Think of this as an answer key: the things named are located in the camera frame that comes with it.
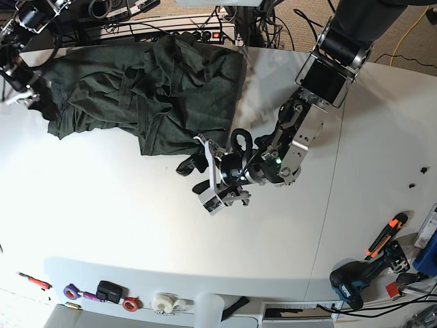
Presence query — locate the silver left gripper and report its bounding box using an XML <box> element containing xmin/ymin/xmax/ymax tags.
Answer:
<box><xmin>176</xmin><ymin>88</ymin><xmax>324</xmax><ymax>195</ymax></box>

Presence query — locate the black action camera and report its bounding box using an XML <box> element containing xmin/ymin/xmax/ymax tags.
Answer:
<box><xmin>96</xmin><ymin>280</ymin><xmax>124</xmax><ymax>304</ymax></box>

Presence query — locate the yellow cable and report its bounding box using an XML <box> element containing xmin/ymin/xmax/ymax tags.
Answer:
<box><xmin>389</xmin><ymin>6</ymin><xmax>437</xmax><ymax>68</ymax></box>

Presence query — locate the orange black utility knife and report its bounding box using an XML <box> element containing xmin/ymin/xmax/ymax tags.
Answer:
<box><xmin>364</xmin><ymin>213</ymin><xmax>408</xmax><ymax>261</ymax></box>

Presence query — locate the white power strip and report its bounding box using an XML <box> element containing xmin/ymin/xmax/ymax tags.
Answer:
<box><xmin>87</xmin><ymin>14</ymin><xmax>243</xmax><ymax>46</ymax></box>

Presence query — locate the purple marker pen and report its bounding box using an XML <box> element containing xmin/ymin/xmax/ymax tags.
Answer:
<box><xmin>79</xmin><ymin>292</ymin><xmax>105</xmax><ymax>303</ymax></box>

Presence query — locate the teal black cordless drill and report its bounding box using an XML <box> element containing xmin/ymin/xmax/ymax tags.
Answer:
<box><xmin>330</xmin><ymin>241</ymin><xmax>410</xmax><ymax>311</ymax></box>

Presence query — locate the red screwdriver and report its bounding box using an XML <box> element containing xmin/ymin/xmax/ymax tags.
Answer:
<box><xmin>16</xmin><ymin>272</ymin><xmax>52</xmax><ymax>291</ymax></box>

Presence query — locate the dark green t-shirt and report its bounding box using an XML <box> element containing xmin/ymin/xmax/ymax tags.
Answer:
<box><xmin>44</xmin><ymin>33</ymin><xmax>246</xmax><ymax>156</ymax></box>

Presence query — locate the purple tape roll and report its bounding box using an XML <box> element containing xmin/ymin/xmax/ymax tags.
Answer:
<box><xmin>64</xmin><ymin>284</ymin><xmax>80</xmax><ymax>300</ymax></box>

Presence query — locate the white tape dispenser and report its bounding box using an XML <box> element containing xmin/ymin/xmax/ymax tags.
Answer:
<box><xmin>150</xmin><ymin>292</ymin><xmax>194</xmax><ymax>315</ymax></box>

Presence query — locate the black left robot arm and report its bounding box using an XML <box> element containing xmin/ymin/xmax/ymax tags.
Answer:
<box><xmin>177</xmin><ymin>1</ymin><xmax>418</xmax><ymax>199</ymax></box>

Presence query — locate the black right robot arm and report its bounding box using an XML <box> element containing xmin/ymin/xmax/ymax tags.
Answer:
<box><xmin>1</xmin><ymin>1</ymin><xmax>72</xmax><ymax>98</ymax></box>

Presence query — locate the blue box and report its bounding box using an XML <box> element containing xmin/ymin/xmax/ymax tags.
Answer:
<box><xmin>413</xmin><ymin>233</ymin><xmax>436</xmax><ymax>277</ymax></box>

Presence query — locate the red tape roll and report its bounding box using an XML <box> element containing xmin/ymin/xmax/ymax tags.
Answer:
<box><xmin>122</xmin><ymin>297</ymin><xmax>141</xmax><ymax>312</ymax></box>

